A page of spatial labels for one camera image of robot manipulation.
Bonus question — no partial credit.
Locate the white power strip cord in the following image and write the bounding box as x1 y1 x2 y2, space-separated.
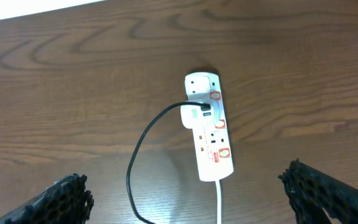
214 179 223 224

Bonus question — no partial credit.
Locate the black charger cable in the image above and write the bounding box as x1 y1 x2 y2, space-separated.
126 101 211 224

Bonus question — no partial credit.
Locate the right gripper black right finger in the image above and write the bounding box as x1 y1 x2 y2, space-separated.
278 159 358 224

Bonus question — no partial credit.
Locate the white USB charger adapter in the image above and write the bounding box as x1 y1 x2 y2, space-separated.
180 100 221 129

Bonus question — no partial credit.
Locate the white power strip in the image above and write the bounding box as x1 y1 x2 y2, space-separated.
185 72 234 182

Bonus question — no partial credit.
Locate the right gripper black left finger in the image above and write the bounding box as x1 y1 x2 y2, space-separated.
0 174 94 224

